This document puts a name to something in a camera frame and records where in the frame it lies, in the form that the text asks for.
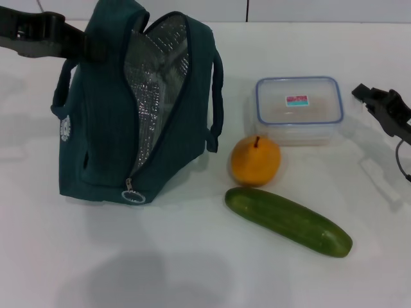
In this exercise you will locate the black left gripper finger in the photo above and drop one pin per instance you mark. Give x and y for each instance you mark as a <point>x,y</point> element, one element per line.
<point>93,48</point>

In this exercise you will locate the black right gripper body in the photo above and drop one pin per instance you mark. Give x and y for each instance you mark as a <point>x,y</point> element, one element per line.
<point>398,115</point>

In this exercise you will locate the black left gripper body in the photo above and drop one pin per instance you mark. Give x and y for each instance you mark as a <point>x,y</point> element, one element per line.
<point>32,35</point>

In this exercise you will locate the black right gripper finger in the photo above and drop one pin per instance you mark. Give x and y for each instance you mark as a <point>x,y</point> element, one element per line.
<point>367,94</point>

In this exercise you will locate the clear plastic food container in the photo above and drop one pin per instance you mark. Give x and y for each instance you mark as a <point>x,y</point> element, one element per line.
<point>298,109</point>

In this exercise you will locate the dark teal insulated lunch bag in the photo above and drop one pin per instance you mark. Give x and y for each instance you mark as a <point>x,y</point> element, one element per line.
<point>102,144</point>

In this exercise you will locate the orange yellow pear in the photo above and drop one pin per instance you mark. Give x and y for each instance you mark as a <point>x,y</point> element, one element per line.
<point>255,163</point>

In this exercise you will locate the green cucumber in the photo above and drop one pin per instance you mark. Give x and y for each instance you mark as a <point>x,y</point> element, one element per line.
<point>282,218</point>

